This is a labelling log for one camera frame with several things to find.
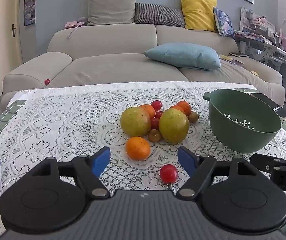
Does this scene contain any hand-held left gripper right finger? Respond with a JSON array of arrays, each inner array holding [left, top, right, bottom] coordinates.
[[176, 146, 258, 200]]

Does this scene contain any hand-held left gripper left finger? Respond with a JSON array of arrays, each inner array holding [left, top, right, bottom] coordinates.
[[30, 147, 111, 199]]

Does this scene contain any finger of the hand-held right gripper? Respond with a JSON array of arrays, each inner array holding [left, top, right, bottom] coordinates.
[[250, 153, 286, 173]]

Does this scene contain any green colander bowl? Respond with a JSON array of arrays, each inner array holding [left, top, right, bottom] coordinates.
[[203, 89, 282, 153]]

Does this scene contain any white lace tablecloth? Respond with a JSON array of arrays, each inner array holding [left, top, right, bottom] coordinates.
[[0, 81, 286, 240]]

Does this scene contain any black tablet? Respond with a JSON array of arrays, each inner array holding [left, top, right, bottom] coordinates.
[[251, 92, 281, 111]]

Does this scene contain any beige sofa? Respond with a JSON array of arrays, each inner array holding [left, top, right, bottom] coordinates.
[[2, 21, 286, 105]]

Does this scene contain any white paper sheet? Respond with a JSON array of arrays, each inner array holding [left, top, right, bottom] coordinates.
[[13, 89, 37, 100]]

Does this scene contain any light blue pillow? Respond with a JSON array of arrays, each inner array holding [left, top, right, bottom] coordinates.
[[143, 42, 221, 70]]

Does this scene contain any grey study desk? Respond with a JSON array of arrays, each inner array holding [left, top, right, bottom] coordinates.
[[234, 7, 286, 108]]

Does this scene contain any yellow and pink book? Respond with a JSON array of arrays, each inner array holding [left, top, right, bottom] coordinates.
[[219, 54, 244, 66]]

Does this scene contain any blue floral cushion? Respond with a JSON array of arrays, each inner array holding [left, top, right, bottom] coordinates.
[[213, 7, 236, 38]]

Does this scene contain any grey checked cushion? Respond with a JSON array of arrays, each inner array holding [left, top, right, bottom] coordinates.
[[135, 3, 186, 28]]

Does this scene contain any yellow cushion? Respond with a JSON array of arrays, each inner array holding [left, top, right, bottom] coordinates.
[[180, 0, 218, 32]]

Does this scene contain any beige cushion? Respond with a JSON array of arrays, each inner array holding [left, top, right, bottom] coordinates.
[[87, 0, 138, 26]]

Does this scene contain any cream door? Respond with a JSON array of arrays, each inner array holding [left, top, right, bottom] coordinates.
[[0, 0, 24, 67]]

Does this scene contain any pink cord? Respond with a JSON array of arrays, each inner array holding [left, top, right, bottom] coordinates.
[[68, 26, 83, 40]]

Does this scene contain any wall poster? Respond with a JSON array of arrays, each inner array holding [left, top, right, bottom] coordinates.
[[24, 0, 37, 27]]

